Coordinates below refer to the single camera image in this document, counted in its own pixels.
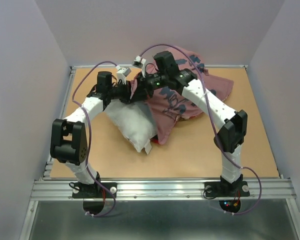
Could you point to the white pillow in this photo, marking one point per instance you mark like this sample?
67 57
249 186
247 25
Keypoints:
135 123

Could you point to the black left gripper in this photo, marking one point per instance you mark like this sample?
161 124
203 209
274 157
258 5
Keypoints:
127 89

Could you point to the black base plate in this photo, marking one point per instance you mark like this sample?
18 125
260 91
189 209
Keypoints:
218 189
88 191

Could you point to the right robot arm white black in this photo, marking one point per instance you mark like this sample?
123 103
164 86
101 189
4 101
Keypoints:
229 125

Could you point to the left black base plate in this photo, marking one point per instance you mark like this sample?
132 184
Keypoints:
88 191

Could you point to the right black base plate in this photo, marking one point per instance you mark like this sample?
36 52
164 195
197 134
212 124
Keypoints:
218 189

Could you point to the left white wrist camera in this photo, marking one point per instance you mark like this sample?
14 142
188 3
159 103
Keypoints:
122 73

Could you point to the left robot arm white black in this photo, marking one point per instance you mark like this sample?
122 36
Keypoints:
71 137

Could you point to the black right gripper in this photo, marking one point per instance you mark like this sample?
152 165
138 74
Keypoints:
142 87

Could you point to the pink pillowcase with dark print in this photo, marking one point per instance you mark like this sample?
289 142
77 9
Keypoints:
167 106

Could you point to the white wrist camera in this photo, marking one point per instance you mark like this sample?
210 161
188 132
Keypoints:
139 62
122 73

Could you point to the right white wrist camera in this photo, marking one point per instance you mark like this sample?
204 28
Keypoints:
139 62

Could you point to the aluminium frame rail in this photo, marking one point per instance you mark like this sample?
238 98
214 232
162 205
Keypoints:
160 194

